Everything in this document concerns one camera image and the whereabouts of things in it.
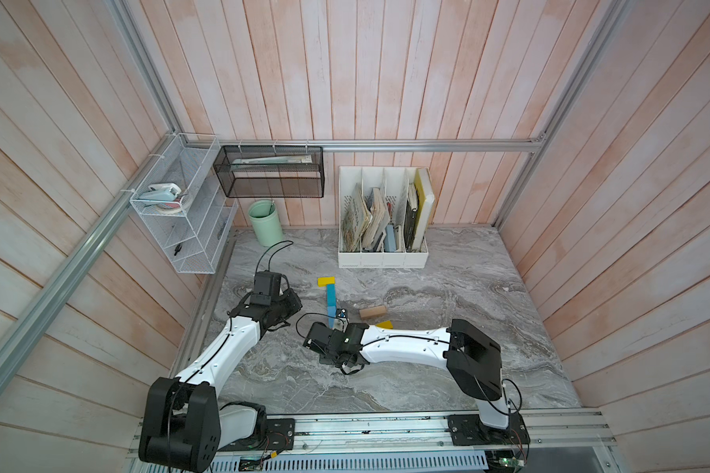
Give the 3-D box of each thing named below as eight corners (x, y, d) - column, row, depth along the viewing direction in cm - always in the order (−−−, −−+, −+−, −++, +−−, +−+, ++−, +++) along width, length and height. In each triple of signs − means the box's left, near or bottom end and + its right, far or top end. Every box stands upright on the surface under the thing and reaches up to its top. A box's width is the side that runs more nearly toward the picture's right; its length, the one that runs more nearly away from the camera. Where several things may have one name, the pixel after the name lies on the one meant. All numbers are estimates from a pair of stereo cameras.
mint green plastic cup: (253, 246, 117) (243, 220, 105) (259, 226, 124) (250, 199, 112) (280, 246, 117) (272, 220, 105) (284, 226, 124) (277, 199, 112)
